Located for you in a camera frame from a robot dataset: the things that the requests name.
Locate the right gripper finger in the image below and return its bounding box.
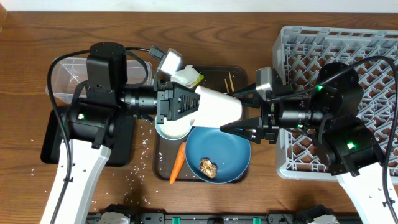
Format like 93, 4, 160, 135
229, 83, 262, 108
220, 117, 262, 144

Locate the foil snack wrapper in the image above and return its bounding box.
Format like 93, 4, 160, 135
170, 65, 204, 88

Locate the dark blue plate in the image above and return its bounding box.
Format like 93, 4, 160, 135
185, 127, 251, 184

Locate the orange carrot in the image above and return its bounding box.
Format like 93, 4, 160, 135
169, 142, 186, 184

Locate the brown mushroom piece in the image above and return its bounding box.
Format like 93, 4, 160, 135
199, 158, 218, 179

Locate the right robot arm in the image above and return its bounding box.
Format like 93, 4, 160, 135
221, 62, 397, 223

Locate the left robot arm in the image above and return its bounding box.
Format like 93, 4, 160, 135
41, 42, 200, 223

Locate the grey dishwasher rack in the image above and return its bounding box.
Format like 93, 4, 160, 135
272, 26, 397, 181

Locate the wooden chopstick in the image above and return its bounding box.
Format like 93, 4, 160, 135
229, 72, 235, 92
224, 79, 229, 94

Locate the brown serving tray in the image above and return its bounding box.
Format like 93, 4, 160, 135
154, 65, 248, 182

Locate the light blue rice bowl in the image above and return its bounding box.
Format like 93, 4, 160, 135
155, 118, 192, 141

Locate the black plastic tray bin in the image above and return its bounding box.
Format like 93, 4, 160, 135
40, 110, 136, 167

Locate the clear plastic bin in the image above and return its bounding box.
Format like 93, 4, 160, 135
46, 54, 153, 106

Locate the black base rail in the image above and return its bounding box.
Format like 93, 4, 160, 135
84, 204, 362, 224

